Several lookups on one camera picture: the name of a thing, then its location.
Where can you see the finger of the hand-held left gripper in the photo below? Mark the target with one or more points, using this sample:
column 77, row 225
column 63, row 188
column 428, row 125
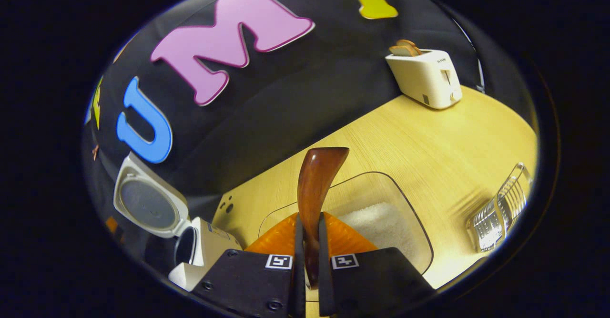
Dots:
column 112, row 224

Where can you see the white toaster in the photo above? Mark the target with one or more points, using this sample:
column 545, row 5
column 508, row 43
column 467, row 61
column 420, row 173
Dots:
column 424, row 82

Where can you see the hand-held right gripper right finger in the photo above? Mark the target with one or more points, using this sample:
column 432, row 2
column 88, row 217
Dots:
column 376, row 280

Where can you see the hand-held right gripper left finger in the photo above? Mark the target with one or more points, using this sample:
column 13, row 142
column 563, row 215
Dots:
column 252, row 284

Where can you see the copper cloth clip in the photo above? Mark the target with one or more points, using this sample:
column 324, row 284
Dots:
column 95, row 151

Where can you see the clear plastic tray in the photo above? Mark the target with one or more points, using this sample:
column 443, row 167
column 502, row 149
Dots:
column 371, row 189

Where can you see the white rice cooker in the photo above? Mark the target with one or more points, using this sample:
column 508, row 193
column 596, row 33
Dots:
column 152, row 203

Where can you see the brown wooden spoon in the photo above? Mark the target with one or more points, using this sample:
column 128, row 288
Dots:
column 317, row 179

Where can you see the white rice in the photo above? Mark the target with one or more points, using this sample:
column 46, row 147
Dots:
column 381, row 227

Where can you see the black backdrop cloth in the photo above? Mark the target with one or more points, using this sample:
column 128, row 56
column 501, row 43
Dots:
column 295, row 98

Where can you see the toast slice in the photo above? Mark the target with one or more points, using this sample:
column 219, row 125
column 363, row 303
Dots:
column 401, row 51
column 412, row 45

